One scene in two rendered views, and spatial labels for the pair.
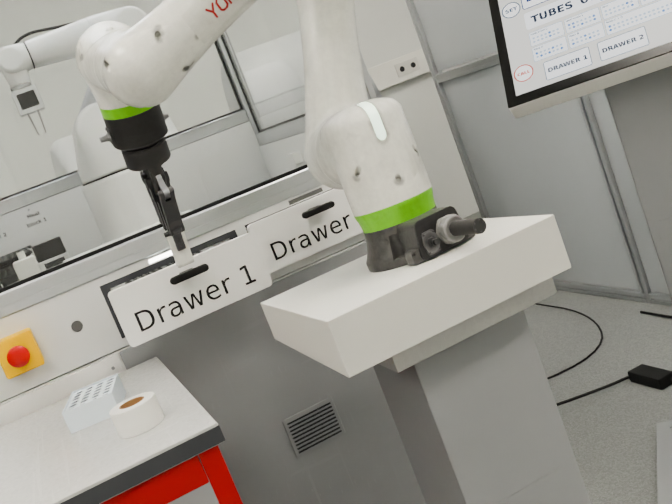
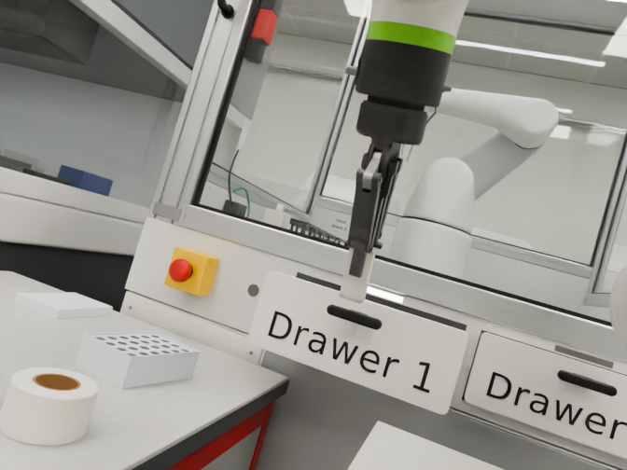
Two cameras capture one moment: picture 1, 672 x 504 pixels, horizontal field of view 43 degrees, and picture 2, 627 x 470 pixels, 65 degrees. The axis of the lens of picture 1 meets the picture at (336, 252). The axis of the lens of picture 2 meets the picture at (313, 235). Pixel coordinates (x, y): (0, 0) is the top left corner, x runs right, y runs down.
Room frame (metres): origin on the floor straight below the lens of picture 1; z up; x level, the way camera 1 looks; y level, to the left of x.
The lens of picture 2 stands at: (0.96, -0.03, 0.97)
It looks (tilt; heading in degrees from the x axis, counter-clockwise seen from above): 2 degrees up; 34
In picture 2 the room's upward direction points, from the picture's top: 17 degrees clockwise
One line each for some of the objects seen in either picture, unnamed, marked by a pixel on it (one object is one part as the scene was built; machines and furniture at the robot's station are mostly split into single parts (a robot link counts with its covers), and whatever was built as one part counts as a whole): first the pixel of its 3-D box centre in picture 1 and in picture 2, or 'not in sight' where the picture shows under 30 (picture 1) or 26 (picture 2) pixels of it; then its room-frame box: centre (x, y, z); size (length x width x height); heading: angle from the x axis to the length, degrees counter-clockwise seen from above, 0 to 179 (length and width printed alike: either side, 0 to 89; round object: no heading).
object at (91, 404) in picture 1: (95, 402); (141, 356); (1.39, 0.47, 0.78); 0.12 x 0.08 x 0.04; 7
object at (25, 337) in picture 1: (18, 353); (190, 270); (1.58, 0.62, 0.88); 0.07 x 0.05 x 0.07; 108
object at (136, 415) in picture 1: (136, 414); (49, 404); (1.22, 0.36, 0.78); 0.07 x 0.07 x 0.04
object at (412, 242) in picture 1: (424, 234); not in sight; (1.27, -0.13, 0.87); 0.26 x 0.15 x 0.06; 23
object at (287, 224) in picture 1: (317, 223); (573, 399); (1.79, 0.01, 0.87); 0.29 x 0.02 x 0.11; 108
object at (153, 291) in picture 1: (192, 288); (353, 338); (1.57, 0.27, 0.87); 0.29 x 0.02 x 0.11; 108
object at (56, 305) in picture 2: not in sight; (66, 304); (1.44, 0.74, 0.77); 0.13 x 0.09 x 0.02; 18
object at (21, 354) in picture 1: (18, 356); (181, 270); (1.55, 0.61, 0.88); 0.04 x 0.03 x 0.04; 108
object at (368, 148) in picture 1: (374, 162); not in sight; (1.33, -0.11, 0.99); 0.16 x 0.13 x 0.19; 13
